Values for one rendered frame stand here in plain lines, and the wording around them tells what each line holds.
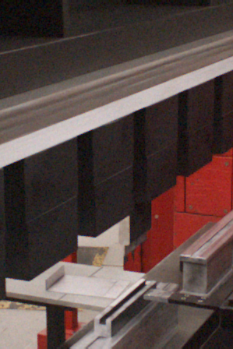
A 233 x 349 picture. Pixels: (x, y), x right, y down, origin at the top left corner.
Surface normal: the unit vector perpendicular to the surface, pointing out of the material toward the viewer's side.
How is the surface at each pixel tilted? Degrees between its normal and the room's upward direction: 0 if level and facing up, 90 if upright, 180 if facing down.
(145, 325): 90
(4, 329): 0
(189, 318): 0
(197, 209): 90
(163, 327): 90
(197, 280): 90
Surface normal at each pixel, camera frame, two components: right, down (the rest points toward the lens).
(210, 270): 0.91, 0.09
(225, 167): -0.41, 0.22
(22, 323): 0.00, -0.97
